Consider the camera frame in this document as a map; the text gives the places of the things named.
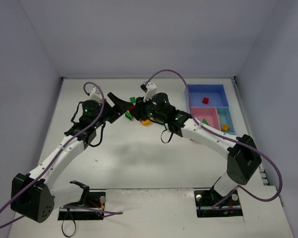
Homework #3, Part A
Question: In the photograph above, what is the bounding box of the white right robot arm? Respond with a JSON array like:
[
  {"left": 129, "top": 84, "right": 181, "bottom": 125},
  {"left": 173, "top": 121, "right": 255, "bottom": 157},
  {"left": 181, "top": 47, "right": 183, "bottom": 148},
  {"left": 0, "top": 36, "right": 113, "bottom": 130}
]
[{"left": 131, "top": 93, "right": 262, "bottom": 197}]

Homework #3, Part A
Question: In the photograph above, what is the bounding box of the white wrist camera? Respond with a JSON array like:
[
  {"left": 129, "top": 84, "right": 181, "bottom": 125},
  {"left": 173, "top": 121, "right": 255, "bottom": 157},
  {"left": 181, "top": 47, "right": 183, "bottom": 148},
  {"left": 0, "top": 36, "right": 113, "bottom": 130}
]
[
  {"left": 89, "top": 87, "right": 102, "bottom": 103},
  {"left": 141, "top": 82, "right": 157, "bottom": 102}
]

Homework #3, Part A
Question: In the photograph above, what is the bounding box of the yellow butterfly lego piece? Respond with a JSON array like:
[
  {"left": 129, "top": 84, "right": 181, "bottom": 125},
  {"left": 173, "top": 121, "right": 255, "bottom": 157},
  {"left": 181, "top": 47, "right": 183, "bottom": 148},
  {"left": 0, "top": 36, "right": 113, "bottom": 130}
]
[{"left": 141, "top": 119, "right": 151, "bottom": 126}]

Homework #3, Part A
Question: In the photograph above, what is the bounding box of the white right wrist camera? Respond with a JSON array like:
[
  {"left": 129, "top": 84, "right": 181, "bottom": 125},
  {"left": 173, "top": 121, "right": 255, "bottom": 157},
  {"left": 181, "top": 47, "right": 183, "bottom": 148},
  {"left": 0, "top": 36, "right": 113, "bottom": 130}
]
[{"left": 141, "top": 82, "right": 157, "bottom": 102}]

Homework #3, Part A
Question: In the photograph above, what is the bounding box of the blue pink compartment tray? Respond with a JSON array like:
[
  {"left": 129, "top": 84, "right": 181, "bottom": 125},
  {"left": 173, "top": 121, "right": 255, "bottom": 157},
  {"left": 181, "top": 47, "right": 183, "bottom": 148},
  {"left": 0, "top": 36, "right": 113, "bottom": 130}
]
[{"left": 184, "top": 84, "right": 235, "bottom": 135}]

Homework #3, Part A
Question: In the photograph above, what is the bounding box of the green lego brick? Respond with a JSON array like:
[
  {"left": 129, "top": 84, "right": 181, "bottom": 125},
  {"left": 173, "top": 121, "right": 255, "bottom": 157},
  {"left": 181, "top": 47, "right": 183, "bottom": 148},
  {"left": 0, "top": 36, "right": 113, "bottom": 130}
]
[{"left": 130, "top": 97, "right": 136, "bottom": 103}]

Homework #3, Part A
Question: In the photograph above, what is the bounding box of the small yellow lego brick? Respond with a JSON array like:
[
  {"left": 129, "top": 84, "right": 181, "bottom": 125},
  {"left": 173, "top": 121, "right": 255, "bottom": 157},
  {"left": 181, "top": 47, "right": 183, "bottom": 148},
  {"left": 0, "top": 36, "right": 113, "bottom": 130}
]
[{"left": 221, "top": 124, "right": 229, "bottom": 131}]

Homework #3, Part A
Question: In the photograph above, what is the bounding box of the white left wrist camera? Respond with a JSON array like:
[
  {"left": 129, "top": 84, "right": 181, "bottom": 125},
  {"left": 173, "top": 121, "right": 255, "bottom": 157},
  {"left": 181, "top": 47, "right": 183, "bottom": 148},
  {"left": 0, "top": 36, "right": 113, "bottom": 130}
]
[{"left": 89, "top": 87, "right": 102, "bottom": 103}]

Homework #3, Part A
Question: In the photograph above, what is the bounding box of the green sloped lego piece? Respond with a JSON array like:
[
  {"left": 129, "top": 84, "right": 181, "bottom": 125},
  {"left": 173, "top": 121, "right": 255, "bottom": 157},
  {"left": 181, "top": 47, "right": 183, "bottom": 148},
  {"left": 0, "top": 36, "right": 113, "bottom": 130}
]
[{"left": 125, "top": 112, "right": 133, "bottom": 121}]

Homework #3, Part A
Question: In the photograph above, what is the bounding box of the small red lego brick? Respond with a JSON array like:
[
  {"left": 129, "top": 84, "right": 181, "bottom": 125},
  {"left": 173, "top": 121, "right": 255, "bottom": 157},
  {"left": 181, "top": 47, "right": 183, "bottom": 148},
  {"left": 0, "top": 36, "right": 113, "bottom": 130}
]
[{"left": 202, "top": 97, "right": 209, "bottom": 104}]

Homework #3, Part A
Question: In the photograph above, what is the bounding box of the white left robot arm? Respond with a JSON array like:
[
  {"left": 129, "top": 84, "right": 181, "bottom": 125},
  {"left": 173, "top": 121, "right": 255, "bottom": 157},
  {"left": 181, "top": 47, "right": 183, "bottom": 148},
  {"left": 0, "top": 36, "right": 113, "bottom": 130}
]
[{"left": 10, "top": 93, "right": 133, "bottom": 223}]

